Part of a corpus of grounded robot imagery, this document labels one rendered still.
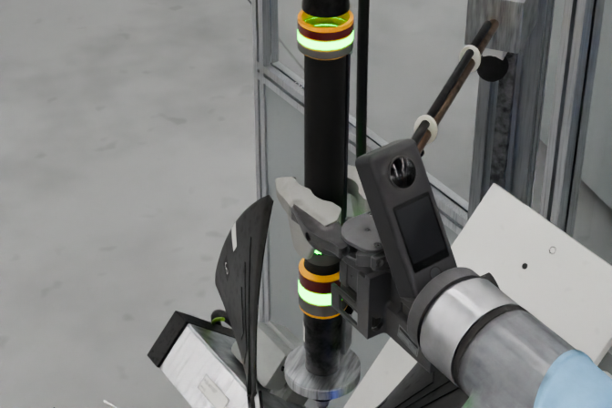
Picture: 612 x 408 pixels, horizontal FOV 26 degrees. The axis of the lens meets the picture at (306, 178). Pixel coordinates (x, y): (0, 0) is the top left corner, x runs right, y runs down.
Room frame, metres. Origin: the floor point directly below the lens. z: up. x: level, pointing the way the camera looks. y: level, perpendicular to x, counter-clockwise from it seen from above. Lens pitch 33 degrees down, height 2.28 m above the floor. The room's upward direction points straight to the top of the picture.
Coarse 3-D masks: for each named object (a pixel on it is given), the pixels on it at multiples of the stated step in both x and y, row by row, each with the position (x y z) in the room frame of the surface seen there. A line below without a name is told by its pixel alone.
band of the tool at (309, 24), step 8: (304, 16) 0.94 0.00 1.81; (312, 16) 0.94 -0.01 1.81; (344, 16) 0.94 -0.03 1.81; (352, 16) 0.92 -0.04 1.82; (304, 24) 0.91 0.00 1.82; (312, 24) 0.94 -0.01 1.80; (320, 24) 0.94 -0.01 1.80; (328, 24) 0.94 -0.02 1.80; (336, 24) 0.94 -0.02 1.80; (344, 24) 0.91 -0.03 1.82; (320, 32) 0.90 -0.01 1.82; (328, 32) 0.90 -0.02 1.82; (312, 40) 0.90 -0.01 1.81; (320, 40) 0.90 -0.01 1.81; (336, 40) 0.90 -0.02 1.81; (312, 48) 0.90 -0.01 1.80
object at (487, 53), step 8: (488, 48) 1.47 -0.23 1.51; (488, 56) 1.46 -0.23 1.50; (496, 56) 1.46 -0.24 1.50; (504, 56) 1.47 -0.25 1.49; (480, 64) 1.46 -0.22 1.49; (488, 64) 1.45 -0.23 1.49; (496, 64) 1.45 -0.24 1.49; (504, 64) 1.46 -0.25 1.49; (480, 72) 1.45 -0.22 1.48; (488, 72) 1.45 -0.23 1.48; (496, 72) 1.45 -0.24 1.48; (504, 72) 1.45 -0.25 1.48; (488, 80) 1.45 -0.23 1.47; (496, 80) 1.45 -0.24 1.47
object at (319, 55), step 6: (300, 48) 0.91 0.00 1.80; (306, 48) 0.91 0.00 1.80; (348, 48) 0.91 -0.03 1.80; (306, 54) 0.91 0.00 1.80; (312, 54) 0.90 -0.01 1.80; (318, 54) 0.90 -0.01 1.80; (324, 54) 0.90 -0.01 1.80; (330, 54) 0.90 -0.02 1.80; (336, 54) 0.90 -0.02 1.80; (342, 54) 0.90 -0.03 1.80
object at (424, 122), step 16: (368, 0) 1.00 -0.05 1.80; (368, 16) 1.00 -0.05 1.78; (368, 32) 1.00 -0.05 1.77; (480, 32) 1.40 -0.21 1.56; (464, 48) 1.36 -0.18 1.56; (464, 64) 1.32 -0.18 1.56; (448, 80) 1.28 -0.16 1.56; (432, 112) 1.21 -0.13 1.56; (416, 128) 1.20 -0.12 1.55; (432, 128) 1.20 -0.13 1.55
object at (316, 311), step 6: (300, 300) 0.91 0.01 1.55; (300, 306) 0.91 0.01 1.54; (306, 306) 0.91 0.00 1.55; (312, 306) 0.90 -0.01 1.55; (318, 306) 0.90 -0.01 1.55; (324, 306) 0.90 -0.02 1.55; (330, 306) 0.90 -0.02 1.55; (342, 306) 0.91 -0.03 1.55; (312, 312) 0.90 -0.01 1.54; (318, 312) 0.90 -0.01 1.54; (324, 312) 0.90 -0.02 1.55; (330, 312) 0.90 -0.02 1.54; (336, 312) 0.90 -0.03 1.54
